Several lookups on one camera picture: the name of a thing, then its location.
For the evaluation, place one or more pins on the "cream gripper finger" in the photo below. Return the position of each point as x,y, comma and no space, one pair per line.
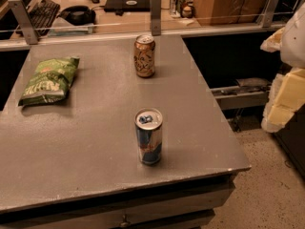
286,97
273,42

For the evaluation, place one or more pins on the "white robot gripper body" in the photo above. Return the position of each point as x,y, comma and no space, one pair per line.
294,43

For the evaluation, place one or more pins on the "blue silver redbull can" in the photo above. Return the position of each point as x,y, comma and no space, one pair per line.
148,125

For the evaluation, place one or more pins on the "brown orange soda can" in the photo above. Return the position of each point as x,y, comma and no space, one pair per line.
143,57

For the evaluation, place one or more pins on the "grey metal shelf tray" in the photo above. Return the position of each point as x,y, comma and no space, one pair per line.
245,93

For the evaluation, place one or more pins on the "wooden cabinet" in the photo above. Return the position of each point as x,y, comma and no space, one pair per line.
223,12

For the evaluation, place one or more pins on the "small round brown object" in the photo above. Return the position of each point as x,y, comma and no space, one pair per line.
187,12

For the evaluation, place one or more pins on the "cans on back desk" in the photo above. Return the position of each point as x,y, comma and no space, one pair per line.
176,7

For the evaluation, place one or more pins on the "grey drawer unit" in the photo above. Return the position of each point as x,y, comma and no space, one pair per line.
184,205

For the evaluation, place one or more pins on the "black laptop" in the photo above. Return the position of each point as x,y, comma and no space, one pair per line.
127,5

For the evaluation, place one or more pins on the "black headphones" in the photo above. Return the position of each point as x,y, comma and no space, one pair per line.
78,15

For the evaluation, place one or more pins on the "green chip bag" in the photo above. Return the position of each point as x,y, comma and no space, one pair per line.
51,81

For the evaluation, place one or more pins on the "black keyboard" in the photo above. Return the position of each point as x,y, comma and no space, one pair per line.
42,15

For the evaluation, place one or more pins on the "grey metal bracket right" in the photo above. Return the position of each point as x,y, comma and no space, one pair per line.
268,13

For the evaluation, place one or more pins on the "grey metal bracket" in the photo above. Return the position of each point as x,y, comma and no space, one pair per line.
19,10
268,13
155,6

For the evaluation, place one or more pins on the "grey metal bracket middle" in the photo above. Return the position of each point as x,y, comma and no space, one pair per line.
155,6

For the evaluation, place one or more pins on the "grey metal bracket left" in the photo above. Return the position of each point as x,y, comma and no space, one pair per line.
19,10

